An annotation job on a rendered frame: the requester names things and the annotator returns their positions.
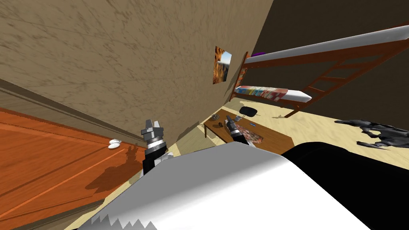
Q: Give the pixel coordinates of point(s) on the brown wooden bunk bed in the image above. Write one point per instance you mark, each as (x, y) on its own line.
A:
(319, 52)

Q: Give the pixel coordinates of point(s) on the black office chair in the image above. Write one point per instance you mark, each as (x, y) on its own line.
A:
(248, 111)

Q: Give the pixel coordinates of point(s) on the brown wooden desk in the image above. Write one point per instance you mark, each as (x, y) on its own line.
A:
(274, 137)

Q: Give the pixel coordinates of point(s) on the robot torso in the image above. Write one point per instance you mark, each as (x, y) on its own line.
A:
(223, 191)

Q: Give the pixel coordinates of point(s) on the orange wooden door leaf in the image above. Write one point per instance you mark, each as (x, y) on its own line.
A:
(48, 166)

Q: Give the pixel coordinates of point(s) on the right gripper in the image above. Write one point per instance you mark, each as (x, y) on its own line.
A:
(230, 124)

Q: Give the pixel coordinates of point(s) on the black crumpled cloth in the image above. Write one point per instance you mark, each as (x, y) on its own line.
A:
(383, 132)

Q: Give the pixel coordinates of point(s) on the white door knob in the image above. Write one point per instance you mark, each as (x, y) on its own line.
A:
(114, 144)

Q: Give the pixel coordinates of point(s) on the landscape picture on wall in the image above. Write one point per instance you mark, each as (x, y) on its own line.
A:
(222, 65)

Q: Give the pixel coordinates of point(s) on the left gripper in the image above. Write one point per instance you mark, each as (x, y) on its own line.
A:
(152, 133)

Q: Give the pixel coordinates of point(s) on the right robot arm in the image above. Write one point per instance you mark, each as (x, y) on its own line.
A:
(351, 188)

